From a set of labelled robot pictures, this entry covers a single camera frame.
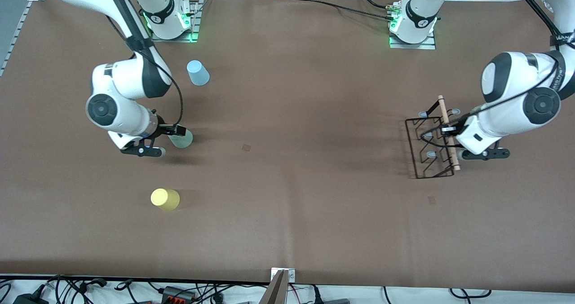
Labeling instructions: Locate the mint green plastic cup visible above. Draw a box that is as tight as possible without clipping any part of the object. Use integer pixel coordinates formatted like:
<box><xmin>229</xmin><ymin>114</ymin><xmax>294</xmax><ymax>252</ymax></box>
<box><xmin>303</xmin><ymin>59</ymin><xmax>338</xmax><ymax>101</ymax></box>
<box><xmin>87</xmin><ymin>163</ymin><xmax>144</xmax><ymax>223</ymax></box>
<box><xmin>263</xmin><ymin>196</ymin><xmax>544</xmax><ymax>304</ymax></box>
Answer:
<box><xmin>168</xmin><ymin>131</ymin><xmax>194</xmax><ymax>149</ymax></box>

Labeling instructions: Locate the black wire cup holder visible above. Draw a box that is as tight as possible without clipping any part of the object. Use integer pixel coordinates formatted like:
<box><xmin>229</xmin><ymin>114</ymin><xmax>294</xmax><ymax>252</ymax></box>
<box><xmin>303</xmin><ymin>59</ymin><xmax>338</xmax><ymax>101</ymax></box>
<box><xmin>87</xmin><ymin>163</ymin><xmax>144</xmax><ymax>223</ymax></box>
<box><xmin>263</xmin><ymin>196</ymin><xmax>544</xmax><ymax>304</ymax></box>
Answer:
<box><xmin>405</xmin><ymin>95</ymin><xmax>462</xmax><ymax>179</ymax></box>

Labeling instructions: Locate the yellow plastic cup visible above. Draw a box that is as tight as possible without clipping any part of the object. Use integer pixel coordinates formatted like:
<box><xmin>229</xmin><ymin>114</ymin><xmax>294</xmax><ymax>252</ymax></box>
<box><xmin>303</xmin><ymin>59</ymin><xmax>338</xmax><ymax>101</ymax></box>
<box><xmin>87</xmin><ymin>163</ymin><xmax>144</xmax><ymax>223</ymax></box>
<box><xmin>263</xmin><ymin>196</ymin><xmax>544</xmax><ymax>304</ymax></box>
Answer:
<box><xmin>150</xmin><ymin>188</ymin><xmax>181</xmax><ymax>211</ymax></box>

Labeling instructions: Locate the light blue plastic cup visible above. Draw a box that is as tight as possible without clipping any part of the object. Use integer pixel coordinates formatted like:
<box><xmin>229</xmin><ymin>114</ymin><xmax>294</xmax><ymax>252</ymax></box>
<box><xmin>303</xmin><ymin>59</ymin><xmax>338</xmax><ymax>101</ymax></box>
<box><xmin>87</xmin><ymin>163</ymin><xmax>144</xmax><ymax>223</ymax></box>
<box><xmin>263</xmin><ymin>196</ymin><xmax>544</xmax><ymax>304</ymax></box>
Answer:
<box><xmin>186</xmin><ymin>60</ymin><xmax>210</xmax><ymax>87</ymax></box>

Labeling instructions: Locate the black box with orange connectors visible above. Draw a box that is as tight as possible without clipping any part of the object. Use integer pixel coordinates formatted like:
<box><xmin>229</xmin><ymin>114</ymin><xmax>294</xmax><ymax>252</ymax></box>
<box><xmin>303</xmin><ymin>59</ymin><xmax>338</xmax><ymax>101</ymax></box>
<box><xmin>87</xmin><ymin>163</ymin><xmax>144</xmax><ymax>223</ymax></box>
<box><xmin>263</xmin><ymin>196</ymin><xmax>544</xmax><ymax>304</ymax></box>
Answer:
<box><xmin>161</xmin><ymin>286</ymin><xmax>197</xmax><ymax>303</ymax></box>

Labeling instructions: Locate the black power adapter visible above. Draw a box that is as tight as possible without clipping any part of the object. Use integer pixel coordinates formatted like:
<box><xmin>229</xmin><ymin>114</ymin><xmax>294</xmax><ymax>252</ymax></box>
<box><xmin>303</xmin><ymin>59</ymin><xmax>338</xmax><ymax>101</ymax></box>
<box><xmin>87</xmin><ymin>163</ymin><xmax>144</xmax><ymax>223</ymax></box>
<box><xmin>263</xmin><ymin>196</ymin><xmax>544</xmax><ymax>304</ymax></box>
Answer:
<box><xmin>13</xmin><ymin>293</ymin><xmax>49</xmax><ymax>304</ymax></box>

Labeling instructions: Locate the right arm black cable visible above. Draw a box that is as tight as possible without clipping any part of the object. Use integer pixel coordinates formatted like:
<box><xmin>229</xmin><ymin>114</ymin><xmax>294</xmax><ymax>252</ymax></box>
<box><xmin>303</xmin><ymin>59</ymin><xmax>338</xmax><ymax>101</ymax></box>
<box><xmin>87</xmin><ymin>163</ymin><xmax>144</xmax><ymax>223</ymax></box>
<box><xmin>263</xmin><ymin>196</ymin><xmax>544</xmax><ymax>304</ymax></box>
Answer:
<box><xmin>106</xmin><ymin>14</ymin><xmax>185</xmax><ymax>127</ymax></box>

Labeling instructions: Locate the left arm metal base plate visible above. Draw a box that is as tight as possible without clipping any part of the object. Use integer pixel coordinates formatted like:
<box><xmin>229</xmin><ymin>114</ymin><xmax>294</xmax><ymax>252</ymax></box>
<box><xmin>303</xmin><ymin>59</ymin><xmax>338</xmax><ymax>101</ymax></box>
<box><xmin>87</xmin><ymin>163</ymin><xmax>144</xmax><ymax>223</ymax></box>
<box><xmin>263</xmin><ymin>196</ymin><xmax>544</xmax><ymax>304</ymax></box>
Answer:
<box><xmin>389</xmin><ymin>30</ymin><xmax>436</xmax><ymax>50</ymax></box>

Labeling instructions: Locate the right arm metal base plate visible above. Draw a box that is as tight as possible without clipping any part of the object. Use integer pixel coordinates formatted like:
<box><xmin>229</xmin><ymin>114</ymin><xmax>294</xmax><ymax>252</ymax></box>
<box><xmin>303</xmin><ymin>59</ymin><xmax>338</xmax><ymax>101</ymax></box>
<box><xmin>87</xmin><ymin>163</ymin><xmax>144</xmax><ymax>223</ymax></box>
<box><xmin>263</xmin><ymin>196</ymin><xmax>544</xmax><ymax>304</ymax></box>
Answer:
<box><xmin>150</xmin><ymin>0</ymin><xmax>205</xmax><ymax>43</ymax></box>

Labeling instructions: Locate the short black table cable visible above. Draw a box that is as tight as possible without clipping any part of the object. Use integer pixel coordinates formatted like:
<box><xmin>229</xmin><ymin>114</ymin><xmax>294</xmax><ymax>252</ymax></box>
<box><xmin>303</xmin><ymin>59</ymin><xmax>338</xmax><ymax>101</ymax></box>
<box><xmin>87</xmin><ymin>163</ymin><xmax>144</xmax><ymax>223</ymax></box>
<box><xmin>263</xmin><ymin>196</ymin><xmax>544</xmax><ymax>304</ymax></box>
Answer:
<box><xmin>355</xmin><ymin>0</ymin><xmax>392</xmax><ymax>10</ymax></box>

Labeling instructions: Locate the long black table cable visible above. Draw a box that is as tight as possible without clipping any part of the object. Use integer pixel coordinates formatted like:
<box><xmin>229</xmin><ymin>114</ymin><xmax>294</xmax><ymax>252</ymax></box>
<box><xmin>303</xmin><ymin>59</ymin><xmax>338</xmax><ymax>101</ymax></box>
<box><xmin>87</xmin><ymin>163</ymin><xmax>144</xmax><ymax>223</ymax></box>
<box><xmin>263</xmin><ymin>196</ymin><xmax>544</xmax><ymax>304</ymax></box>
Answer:
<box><xmin>287</xmin><ymin>0</ymin><xmax>398</xmax><ymax>22</ymax></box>

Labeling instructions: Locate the looped black floor cable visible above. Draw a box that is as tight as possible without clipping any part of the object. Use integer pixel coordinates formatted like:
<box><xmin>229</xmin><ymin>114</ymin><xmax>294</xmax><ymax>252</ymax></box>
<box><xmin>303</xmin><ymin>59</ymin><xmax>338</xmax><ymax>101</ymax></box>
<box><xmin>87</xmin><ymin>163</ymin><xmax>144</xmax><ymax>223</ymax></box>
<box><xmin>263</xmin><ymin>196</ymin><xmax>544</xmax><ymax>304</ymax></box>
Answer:
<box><xmin>449</xmin><ymin>288</ymin><xmax>492</xmax><ymax>301</ymax></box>

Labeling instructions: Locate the aluminium side rail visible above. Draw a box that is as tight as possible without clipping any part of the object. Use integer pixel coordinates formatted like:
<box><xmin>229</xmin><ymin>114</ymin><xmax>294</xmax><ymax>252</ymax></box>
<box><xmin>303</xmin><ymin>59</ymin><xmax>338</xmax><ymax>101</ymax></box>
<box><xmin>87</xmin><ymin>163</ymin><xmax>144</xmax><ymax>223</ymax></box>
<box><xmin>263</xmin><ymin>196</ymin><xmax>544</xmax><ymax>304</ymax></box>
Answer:
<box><xmin>0</xmin><ymin>0</ymin><xmax>45</xmax><ymax>76</ymax></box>

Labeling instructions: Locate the metal camera post bracket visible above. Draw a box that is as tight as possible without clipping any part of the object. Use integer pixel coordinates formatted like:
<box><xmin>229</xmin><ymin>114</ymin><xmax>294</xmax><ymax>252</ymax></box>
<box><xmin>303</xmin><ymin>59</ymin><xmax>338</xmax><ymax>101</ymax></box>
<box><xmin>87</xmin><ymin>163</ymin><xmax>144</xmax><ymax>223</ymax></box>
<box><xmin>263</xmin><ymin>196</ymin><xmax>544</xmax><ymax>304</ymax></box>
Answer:
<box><xmin>258</xmin><ymin>268</ymin><xmax>296</xmax><ymax>304</ymax></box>

